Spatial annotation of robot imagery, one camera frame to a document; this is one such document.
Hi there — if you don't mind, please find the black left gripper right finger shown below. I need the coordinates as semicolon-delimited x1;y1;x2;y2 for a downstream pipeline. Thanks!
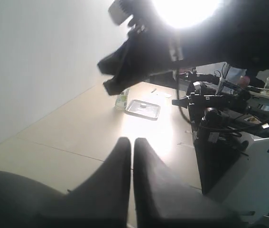
133;138;243;228

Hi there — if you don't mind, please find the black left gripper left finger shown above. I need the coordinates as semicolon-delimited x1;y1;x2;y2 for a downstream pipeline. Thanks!
0;137;131;228

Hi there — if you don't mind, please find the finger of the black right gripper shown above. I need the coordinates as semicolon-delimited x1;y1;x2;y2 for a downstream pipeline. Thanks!
102;68;153;96
97;42;134;74

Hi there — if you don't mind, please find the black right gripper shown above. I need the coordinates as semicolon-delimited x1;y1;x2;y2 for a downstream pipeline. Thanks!
127;0;269;71

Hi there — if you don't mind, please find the black robot arm on stand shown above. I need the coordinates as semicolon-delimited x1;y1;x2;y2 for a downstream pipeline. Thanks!
0;0;269;228

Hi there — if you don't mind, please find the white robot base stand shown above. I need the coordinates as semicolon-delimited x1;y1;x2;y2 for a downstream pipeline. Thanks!
194;133;269;224

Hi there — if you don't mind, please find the green labelled plastic bottle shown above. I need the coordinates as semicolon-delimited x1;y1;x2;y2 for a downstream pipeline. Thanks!
115;88;130;109

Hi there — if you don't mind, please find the silver metal tray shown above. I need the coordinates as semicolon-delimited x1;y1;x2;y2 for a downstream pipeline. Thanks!
125;99;161;121

